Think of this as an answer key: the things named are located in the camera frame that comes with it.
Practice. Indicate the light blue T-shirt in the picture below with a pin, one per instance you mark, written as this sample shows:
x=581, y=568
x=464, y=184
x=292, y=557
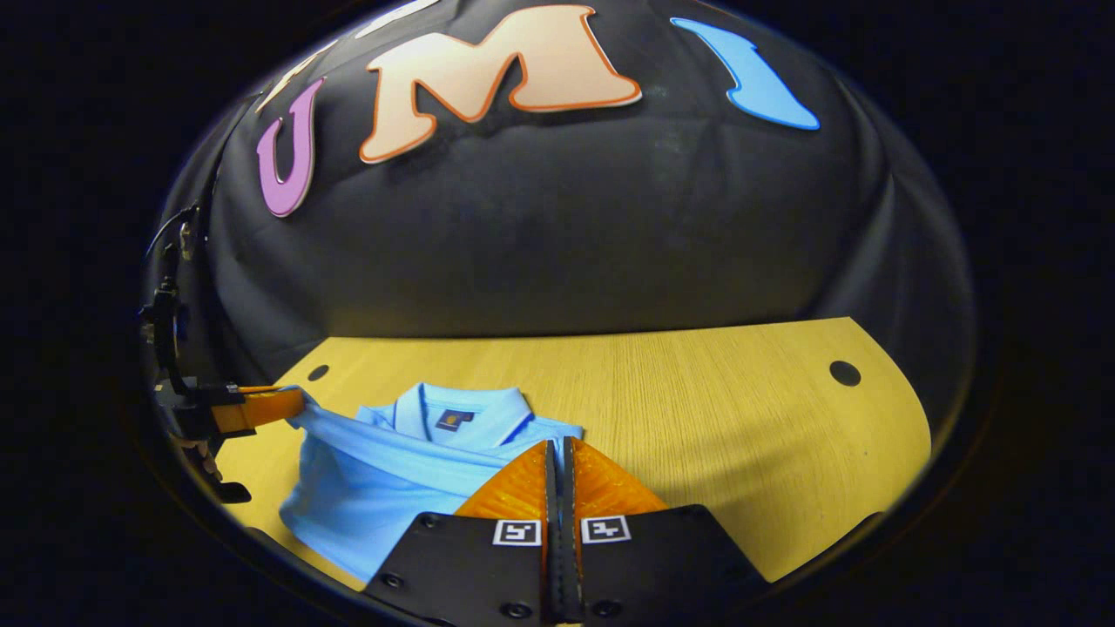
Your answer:
x=375, y=488

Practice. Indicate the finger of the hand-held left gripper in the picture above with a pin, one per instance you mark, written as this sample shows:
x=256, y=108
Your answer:
x=266, y=407

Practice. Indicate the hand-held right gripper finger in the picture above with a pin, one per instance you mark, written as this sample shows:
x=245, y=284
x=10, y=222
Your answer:
x=551, y=540
x=570, y=540

